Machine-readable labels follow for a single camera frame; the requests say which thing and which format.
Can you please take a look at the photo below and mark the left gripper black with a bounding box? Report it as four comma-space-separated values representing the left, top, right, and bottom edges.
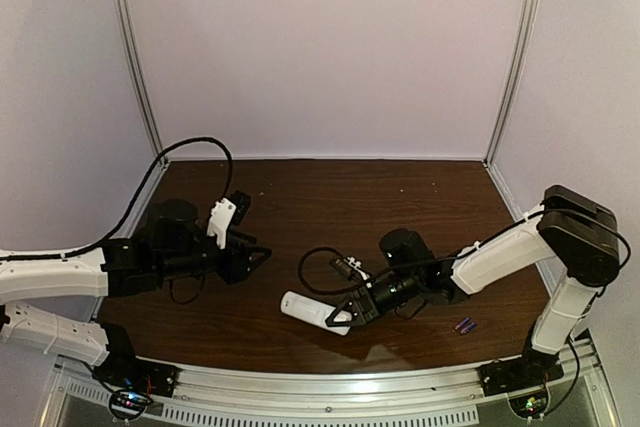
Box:
155, 230, 270, 286

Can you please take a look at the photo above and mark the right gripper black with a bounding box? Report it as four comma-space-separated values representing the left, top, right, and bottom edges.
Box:
326, 271, 422, 327

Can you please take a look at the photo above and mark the white remote control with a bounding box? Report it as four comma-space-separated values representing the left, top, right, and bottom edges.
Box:
280, 291, 351, 336

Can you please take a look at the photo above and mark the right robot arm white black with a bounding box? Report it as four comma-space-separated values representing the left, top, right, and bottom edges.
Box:
322, 185, 628, 389

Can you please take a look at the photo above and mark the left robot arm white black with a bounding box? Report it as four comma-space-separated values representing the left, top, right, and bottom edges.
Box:
1, 192, 272, 391

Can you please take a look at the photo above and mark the blue battery upper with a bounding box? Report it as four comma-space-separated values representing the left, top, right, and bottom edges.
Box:
453, 317, 471, 332

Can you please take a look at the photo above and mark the blue battery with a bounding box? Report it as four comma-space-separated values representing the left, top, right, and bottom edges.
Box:
453, 317, 471, 332
460, 322, 477, 335

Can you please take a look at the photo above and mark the blue battery lower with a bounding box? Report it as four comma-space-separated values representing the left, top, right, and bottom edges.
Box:
460, 322, 477, 335

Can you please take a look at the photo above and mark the left circuit board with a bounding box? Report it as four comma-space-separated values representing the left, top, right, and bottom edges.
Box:
107, 389, 154, 421

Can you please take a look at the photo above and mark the circuit board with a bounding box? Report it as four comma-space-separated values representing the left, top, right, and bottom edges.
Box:
107, 389, 154, 421
508, 387, 550, 420

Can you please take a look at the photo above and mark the right circuit board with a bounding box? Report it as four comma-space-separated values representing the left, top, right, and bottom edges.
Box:
508, 387, 550, 420

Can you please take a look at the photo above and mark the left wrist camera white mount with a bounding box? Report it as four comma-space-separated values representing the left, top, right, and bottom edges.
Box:
206, 190, 252, 250

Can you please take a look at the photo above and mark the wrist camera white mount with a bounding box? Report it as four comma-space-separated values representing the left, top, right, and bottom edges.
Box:
206, 190, 252, 250
329, 256, 372, 287

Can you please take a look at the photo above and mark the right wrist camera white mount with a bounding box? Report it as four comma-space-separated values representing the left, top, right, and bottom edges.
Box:
329, 256, 372, 287

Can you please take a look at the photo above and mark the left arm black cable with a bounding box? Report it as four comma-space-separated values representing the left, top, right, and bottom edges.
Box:
0, 135, 236, 263

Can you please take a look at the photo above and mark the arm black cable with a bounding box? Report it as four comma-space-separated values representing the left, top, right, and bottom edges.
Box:
298, 206, 632, 298
0, 135, 236, 263

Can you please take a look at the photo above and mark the front aluminium rail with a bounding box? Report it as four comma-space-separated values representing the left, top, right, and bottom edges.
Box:
35, 339, 622, 426

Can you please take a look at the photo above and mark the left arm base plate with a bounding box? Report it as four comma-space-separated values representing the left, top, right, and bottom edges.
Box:
93, 353, 179, 398

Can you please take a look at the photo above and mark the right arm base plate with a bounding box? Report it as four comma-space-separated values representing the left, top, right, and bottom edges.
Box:
477, 356, 564, 397

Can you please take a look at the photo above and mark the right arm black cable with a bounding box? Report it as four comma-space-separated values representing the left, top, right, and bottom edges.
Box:
298, 206, 632, 298

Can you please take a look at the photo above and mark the left aluminium frame post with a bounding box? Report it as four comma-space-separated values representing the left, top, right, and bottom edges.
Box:
114, 0, 163, 155

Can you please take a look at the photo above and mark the aluminium frame post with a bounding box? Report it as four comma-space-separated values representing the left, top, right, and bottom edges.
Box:
484, 0, 540, 167
114, 0, 163, 155

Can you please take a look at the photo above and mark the right aluminium frame post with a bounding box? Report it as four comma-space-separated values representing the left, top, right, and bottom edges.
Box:
484, 0, 540, 167

